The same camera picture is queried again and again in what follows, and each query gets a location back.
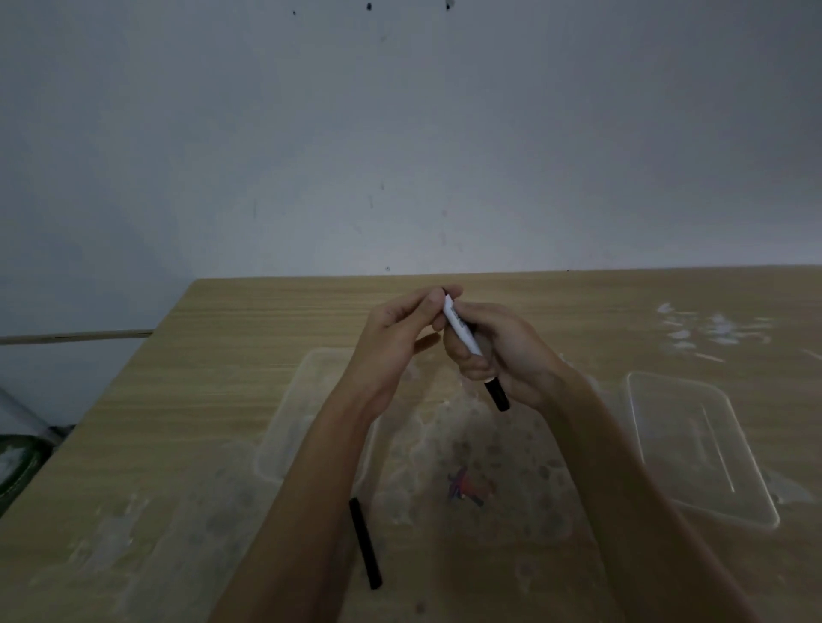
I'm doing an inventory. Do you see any person's right hand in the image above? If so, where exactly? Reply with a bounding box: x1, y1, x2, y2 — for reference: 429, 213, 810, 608
433, 302, 574, 413

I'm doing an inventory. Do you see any person's left hand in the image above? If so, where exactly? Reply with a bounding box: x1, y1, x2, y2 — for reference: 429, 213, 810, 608
343, 285, 464, 419

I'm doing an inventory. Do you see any white marker with black cap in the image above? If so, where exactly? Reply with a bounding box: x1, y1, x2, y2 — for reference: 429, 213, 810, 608
443, 293, 511, 413

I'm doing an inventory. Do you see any person's right forearm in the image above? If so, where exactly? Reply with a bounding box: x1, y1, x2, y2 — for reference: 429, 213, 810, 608
538, 367, 766, 623

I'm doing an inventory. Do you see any person's left forearm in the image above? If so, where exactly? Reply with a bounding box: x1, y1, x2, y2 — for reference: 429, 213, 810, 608
208, 390, 387, 623

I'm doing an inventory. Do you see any crumpled clear plastic bag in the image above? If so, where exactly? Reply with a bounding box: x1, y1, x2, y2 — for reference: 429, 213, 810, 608
375, 379, 582, 549

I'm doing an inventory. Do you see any small red and blue item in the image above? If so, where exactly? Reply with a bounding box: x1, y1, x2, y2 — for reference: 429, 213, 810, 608
447, 467, 497, 509

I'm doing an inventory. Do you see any clear plastic container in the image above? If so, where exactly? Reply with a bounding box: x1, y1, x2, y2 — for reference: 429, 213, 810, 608
256, 347, 389, 485

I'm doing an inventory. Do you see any black pen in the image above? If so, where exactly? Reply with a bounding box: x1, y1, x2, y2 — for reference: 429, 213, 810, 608
348, 497, 384, 590

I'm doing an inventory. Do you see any clear plastic lid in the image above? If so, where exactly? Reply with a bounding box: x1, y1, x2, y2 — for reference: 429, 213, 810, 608
625, 370, 782, 531

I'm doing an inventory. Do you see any dark green bin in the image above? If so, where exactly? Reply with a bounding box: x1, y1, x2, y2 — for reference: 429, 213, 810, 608
0, 429, 66, 517

